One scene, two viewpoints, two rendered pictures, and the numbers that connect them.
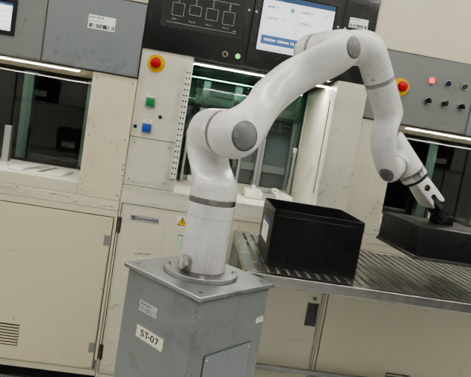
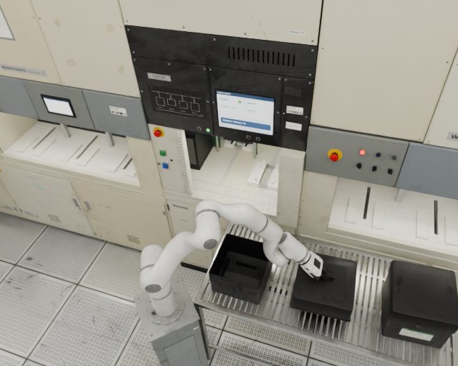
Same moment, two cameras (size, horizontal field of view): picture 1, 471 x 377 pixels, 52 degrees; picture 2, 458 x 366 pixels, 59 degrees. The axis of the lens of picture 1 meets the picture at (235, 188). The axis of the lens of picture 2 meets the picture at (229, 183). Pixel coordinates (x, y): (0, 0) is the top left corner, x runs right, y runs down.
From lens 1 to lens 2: 1.84 m
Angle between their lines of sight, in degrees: 46
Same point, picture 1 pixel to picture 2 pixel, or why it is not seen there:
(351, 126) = (294, 181)
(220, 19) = (189, 107)
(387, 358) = not seen: hidden behind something
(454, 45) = (387, 124)
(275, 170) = not seen: hidden behind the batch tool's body
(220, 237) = (163, 307)
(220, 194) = (155, 296)
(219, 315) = (165, 338)
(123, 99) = (147, 150)
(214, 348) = (168, 345)
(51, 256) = (141, 216)
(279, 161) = not seen: hidden behind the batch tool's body
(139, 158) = (167, 179)
